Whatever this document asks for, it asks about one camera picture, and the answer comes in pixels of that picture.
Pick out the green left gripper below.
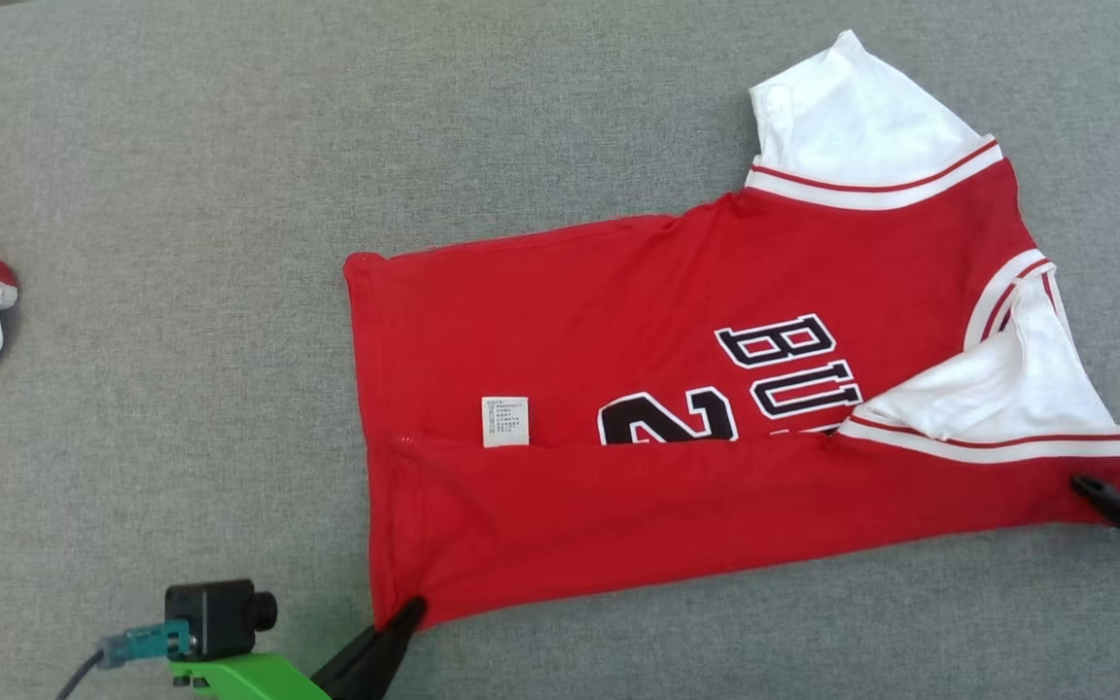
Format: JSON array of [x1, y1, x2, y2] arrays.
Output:
[[167, 596, 428, 700]]

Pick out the red basketball jersey white sleeves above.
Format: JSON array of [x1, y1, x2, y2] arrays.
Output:
[[343, 29, 1120, 631]]

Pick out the teal plug grey cable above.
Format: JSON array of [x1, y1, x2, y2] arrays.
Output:
[[54, 622, 194, 700]]

